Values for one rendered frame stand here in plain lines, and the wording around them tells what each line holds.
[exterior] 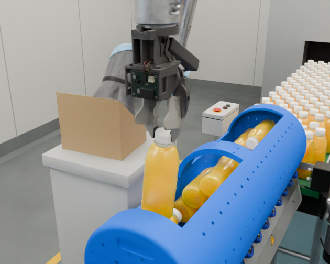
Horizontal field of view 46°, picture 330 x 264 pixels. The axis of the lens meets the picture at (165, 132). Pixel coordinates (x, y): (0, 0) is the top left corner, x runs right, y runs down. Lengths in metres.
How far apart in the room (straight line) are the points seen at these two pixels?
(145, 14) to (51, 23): 3.80
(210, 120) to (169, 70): 1.10
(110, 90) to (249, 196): 0.53
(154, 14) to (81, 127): 0.65
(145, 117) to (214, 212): 0.26
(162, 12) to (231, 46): 5.27
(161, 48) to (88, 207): 0.71
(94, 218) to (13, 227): 1.81
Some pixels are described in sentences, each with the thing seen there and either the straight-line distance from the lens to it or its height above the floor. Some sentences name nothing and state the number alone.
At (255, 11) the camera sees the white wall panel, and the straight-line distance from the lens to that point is 5.75.
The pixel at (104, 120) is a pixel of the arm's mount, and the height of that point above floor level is 1.27.
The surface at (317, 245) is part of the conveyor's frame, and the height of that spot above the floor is 0.41.
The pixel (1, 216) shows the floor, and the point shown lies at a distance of 3.19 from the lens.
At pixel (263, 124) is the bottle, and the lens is 1.40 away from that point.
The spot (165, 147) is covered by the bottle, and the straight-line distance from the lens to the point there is 0.73.
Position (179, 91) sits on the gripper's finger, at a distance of 0.68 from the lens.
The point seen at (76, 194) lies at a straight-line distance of 1.26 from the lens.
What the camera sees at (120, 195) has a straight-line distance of 1.15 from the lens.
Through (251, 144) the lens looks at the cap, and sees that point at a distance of 1.31.
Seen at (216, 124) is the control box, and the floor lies 1.06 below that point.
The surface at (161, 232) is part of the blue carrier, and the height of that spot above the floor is 1.23.
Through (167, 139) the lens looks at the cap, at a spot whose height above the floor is 1.38.
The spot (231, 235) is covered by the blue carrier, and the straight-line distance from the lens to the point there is 0.85.
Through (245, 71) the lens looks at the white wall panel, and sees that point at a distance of 5.89.
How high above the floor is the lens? 1.67
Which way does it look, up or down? 22 degrees down
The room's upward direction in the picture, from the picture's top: straight up
